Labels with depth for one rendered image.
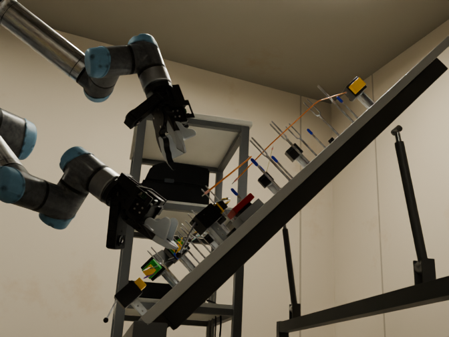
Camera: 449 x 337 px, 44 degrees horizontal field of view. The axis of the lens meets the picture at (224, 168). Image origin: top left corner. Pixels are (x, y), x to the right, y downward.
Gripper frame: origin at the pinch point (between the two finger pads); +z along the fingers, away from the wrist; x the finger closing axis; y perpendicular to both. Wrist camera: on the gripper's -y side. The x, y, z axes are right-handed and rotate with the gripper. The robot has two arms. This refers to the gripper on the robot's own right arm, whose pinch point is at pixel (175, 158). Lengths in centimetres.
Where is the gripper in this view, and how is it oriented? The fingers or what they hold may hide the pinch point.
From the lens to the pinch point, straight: 133.2
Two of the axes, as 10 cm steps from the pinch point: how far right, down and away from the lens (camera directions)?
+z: 3.4, 8.7, -3.5
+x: -3.7, 4.7, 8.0
